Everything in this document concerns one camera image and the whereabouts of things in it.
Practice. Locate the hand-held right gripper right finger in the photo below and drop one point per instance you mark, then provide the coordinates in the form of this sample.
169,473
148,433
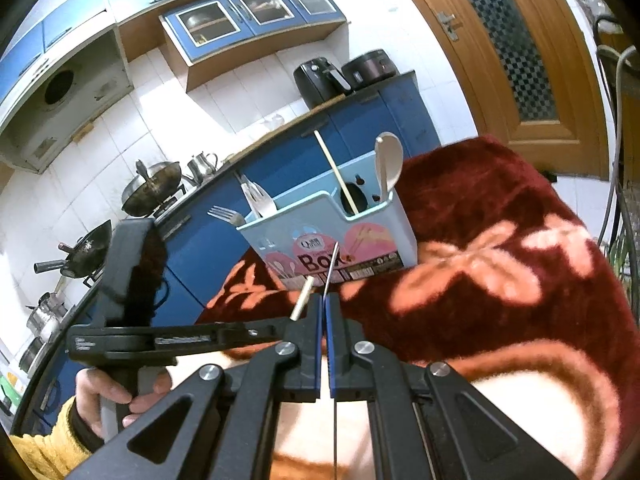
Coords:
334,360

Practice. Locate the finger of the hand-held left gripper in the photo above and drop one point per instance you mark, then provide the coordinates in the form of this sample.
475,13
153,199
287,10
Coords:
255,335

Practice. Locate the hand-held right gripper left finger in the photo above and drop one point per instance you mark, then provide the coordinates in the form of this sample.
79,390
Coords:
320,360

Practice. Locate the white chopstick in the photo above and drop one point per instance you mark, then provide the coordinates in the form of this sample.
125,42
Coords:
302,299

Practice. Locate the steel fork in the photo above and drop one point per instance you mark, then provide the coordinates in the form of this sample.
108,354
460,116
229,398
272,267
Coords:
332,270
225,215

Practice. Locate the light blue utensil box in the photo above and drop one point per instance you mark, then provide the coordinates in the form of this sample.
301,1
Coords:
310,230

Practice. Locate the white plastic fork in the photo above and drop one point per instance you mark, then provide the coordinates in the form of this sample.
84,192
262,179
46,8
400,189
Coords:
260,205

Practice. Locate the beige chopstick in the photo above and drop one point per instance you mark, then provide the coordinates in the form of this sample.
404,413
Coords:
332,170

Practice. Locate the cream plastic spoon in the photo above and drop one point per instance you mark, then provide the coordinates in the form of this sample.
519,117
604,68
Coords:
387,155

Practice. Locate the person's left forearm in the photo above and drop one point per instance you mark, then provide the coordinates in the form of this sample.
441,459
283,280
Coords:
45,452

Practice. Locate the person's left hand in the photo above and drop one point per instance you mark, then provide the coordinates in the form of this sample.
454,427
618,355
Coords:
92,395

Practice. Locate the steel pot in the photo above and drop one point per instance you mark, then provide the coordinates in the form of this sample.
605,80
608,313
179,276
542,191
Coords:
45,317

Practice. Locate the black frying pan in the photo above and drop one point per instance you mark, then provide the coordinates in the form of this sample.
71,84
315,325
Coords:
85,250

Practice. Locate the dark wok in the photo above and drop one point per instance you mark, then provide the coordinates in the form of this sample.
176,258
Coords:
150,190

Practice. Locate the steel kettle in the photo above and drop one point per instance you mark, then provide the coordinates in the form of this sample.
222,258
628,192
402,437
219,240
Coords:
200,167

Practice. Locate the blue base cabinet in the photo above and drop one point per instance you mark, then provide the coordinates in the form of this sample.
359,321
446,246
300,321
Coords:
300,160

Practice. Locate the red floral blanket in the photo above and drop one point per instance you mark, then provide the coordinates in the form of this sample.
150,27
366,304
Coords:
500,210

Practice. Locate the white range hood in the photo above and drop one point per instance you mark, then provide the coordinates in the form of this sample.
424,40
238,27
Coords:
60,110

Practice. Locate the black air fryer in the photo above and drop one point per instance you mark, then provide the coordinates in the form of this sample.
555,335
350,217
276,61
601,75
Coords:
317,82

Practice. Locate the black rice cooker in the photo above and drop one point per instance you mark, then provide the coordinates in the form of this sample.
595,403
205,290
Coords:
370,67

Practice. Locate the blue glass-door cabinet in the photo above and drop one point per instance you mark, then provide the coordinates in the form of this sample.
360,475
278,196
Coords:
250,20

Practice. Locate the wooden door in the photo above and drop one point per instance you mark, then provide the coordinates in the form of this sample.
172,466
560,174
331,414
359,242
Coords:
565,85

